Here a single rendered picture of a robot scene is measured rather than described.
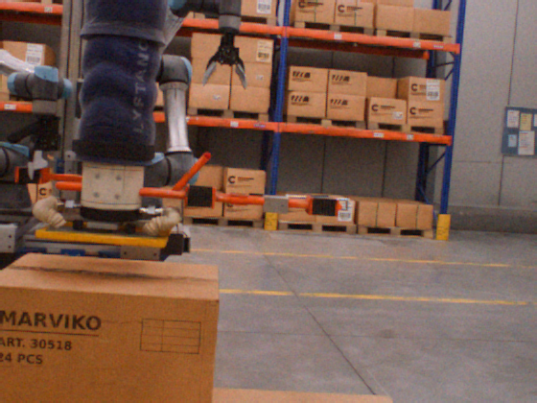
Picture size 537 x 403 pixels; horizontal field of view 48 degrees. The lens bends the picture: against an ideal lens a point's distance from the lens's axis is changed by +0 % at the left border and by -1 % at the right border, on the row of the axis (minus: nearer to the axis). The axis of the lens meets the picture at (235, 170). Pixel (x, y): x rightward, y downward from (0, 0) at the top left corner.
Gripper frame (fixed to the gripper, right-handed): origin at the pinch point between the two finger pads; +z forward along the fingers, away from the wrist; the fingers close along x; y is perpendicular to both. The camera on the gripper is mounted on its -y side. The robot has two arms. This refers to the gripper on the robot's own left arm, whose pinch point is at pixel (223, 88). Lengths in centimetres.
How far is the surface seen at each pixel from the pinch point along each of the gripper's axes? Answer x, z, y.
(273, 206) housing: 12, 35, 45
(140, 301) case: -23, 59, 61
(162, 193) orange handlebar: -19, 34, 42
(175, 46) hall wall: -13, -124, -808
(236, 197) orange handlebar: 2, 33, 44
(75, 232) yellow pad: -41, 45, 51
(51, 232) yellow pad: -47, 45, 51
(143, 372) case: -21, 78, 61
